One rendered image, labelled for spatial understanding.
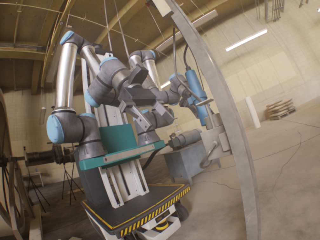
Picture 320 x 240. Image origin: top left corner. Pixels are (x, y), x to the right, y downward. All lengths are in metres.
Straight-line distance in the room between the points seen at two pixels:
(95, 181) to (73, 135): 0.52
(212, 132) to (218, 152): 0.06
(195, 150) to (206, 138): 1.60
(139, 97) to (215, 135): 0.26
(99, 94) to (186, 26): 0.40
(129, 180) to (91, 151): 0.49
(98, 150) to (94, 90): 0.37
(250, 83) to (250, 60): 1.39
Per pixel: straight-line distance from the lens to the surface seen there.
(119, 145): 1.06
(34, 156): 1.91
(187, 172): 1.90
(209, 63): 0.37
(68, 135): 0.75
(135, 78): 0.46
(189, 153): 1.93
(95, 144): 0.82
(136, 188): 1.20
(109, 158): 0.84
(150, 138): 1.03
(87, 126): 0.82
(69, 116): 0.76
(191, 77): 0.60
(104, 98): 0.59
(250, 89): 7.99
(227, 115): 0.34
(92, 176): 1.17
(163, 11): 0.52
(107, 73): 0.54
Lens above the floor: 0.69
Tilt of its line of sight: 10 degrees up
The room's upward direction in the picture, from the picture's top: 18 degrees counter-clockwise
